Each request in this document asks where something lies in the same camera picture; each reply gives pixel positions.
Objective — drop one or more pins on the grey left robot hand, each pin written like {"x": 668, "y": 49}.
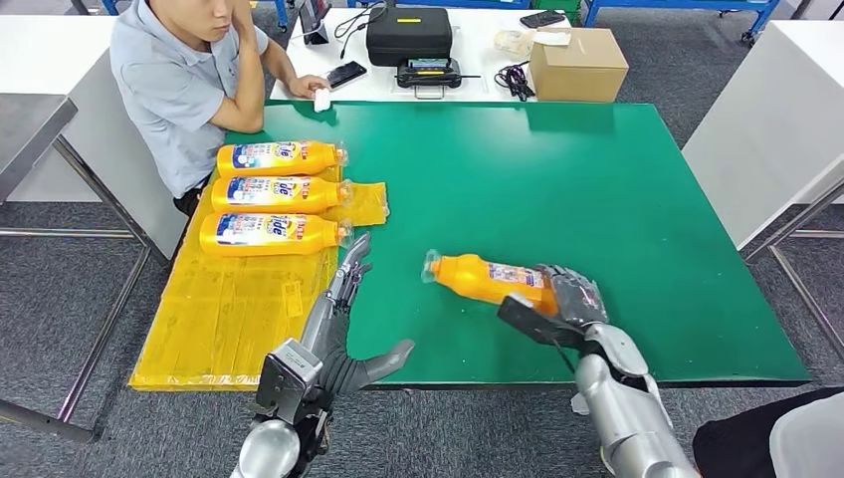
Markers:
{"x": 333, "y": 343}

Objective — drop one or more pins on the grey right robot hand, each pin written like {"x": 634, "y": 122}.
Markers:
{"x": 580, "y": 300}

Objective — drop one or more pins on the orange detergent bottle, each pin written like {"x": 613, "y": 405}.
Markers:
{"x": 277, "y": 196}
{"x": 475, "y": 277}
{"x": 270, "y": 234}
{"x": 277, "y": 160}

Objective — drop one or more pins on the small white case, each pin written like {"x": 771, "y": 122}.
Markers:
{"x": 322, "y": 100}

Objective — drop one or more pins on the green topped table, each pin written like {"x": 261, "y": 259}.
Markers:
{"x": 659, "y": 264}

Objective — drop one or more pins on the yellow taped cardboard sheet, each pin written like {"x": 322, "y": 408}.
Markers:
{"x": 224, "y": 316}

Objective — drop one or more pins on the person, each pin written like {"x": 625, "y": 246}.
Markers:
{"x": 745, "y": 442}
{"x": 171, "y": 92}

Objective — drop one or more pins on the brown cardboard box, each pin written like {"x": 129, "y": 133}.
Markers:
{"x": 577, "y": 69}

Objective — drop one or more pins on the white table with metal legs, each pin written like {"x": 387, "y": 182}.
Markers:
{"x": 765, "y": 132}

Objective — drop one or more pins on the white paper sheet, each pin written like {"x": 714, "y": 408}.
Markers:
{"x": 551, "y": 38}

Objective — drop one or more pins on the clear plastic bag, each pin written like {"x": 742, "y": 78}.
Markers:
{"x": 511, "y": 42}

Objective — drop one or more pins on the black smartphone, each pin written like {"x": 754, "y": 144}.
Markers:
{"x": 346, "y": 75}
{"x": 542, "y": 19}

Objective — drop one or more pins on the black remote controller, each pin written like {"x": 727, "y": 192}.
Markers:
{"x": 427, "y": 74}

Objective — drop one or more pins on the green bin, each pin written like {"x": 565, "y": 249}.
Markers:
{"x": 557, "y": 8}

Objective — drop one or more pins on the black carrying case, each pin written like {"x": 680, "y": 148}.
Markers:
{"x": 409, "y": 36}

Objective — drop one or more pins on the black tablet on stand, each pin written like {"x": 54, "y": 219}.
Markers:
{"x": 314, "y": 23}

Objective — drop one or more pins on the grey table with metal legs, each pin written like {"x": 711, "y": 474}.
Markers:
{"x": 29, "y": 128}

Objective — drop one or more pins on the white panel table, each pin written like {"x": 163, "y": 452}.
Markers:
{"x": 36, "y": 56}

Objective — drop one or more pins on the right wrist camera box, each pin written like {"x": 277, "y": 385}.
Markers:
{"x": 534, "y": 323}

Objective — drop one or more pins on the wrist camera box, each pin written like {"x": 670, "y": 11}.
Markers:
{"x": 534, "y": 323}
{"x": 287, "y": 379}

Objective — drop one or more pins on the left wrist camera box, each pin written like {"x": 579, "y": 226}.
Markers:
{"x": 287, "y": 379}

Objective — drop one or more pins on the blue metal cart frame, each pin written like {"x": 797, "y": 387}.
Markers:
{"x": 686, "y": 3}

